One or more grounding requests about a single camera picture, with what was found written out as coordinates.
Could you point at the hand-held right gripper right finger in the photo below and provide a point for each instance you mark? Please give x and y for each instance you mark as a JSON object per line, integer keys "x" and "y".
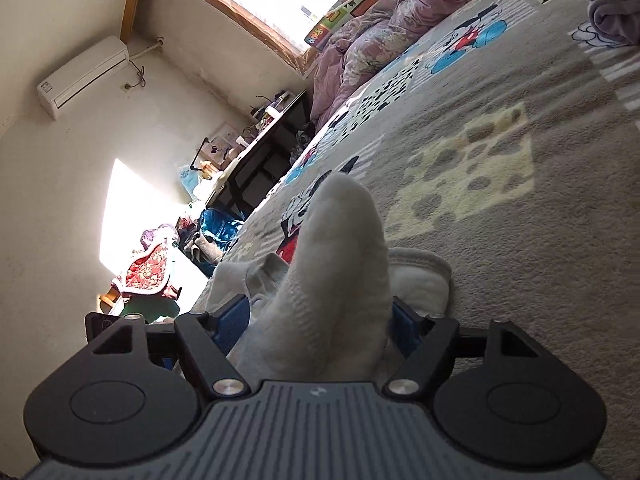
{"x": 404, "y": 330}

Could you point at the white air conditioner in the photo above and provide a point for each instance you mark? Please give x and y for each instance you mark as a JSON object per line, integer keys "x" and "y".
{"x": 82, "y": 77}

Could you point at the white fleece garment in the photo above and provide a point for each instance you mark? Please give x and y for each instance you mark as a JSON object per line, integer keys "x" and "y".
{"x": 335, "y": 270}

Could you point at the black desk lamp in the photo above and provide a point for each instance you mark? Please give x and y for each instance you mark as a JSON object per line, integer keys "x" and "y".
{"x": 200, "y": 152}

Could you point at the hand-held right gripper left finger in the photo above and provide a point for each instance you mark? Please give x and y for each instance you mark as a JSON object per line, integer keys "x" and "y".
{"x": 232, "y": 325}

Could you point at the light blue plastic bag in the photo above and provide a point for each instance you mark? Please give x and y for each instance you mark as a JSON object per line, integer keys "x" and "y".
{"x": 189, "y": 180}

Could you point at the blue shiny bag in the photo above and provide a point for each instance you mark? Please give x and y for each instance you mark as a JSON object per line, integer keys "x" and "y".
{"x": 220, "y": 230}

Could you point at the pink quilt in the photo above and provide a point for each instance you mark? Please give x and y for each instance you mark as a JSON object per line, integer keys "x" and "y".
{"x": 400, "y": 15}

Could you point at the dark desk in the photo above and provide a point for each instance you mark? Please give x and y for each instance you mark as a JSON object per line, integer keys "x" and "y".
{"x": 265, "y": 155}

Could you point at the purple folded cloth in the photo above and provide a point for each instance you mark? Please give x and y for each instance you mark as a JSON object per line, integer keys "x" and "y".
{"x": 612, "y": 22}

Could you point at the red patterned cloth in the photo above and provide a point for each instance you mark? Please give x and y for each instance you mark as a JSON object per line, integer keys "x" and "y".
{"x": 147, "y": 272}

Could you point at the cartoon printed grey blanket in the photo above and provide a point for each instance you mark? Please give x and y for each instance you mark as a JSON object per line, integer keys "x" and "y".
{"x": 500, "y": 170}

